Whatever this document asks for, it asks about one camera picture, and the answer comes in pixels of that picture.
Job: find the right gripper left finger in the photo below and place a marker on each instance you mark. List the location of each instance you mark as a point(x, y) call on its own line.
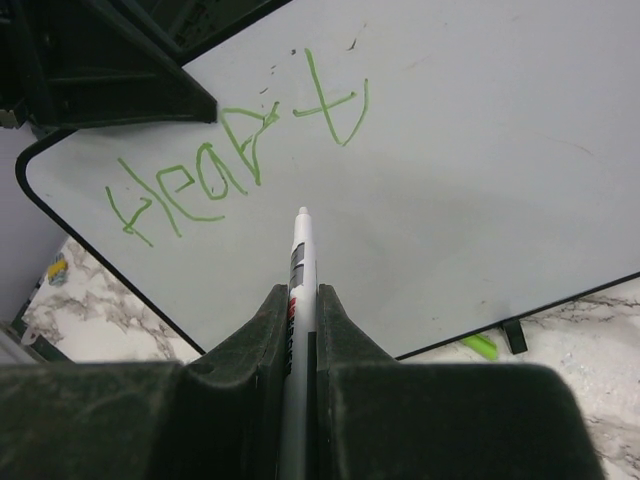
point(217, 417)

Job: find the white marker pen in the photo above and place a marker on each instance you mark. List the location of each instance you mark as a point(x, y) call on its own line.
point(301, 322)

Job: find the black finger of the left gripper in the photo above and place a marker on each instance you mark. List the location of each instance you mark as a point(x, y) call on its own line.
point(94, 64)

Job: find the white whiteboard black frame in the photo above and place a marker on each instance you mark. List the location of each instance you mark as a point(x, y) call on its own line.
point(464, 162)

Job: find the green marker cap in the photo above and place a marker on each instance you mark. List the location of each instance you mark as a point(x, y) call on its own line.
point(482, 345)

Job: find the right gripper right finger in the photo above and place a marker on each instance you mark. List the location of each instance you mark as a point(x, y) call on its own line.
point(379, 418)

